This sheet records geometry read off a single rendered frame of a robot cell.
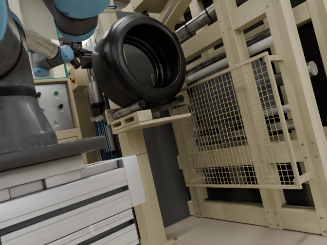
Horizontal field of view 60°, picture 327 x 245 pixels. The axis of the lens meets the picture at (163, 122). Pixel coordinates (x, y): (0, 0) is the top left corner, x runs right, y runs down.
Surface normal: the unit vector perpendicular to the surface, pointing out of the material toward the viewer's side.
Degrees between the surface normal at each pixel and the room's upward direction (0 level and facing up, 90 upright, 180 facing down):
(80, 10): 180
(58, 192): 90
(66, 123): 90
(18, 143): 90
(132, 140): 90
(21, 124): 73
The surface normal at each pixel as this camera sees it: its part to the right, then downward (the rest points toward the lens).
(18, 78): 0.86, -0.21
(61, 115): 0.55, -0.17
